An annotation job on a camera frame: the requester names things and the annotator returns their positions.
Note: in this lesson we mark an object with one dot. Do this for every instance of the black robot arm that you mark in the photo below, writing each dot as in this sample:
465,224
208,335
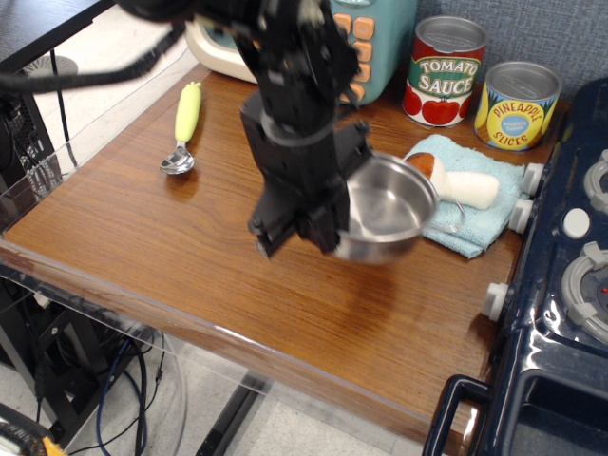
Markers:
302,63

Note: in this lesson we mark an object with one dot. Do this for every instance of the dark blue toy stove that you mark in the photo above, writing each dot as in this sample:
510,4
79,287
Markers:
547,390

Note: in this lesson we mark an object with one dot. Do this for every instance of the tomato sauce can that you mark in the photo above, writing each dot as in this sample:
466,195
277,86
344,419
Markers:
445,62

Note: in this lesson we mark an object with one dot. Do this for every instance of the toy microwave cream and teal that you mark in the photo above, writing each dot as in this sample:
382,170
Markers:
380,31

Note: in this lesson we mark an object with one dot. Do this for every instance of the light blue folded cloth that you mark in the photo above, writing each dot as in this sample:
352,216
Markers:
466,230

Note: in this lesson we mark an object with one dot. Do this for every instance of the spoon with yellow-green handle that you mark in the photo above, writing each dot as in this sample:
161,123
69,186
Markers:
181,161

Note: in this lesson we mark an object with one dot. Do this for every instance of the clear acrylic table guard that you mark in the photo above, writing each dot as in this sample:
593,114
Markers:
175,253

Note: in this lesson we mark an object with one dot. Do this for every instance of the pineapple slices can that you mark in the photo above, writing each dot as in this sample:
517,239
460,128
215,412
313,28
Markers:
517,104

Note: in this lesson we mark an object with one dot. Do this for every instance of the black table leg base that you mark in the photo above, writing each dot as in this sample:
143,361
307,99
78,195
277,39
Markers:
233,415

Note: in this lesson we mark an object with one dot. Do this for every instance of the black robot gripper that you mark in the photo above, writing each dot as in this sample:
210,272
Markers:
305,192

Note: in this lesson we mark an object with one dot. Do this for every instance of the black desk at left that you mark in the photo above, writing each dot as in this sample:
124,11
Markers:
30,30

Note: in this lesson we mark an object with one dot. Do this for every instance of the plush brown-capped mushroom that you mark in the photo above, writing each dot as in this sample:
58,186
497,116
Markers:
472,189

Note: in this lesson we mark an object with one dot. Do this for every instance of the silver two-handled metal bowl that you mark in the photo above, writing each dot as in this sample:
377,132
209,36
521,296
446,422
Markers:
391,204

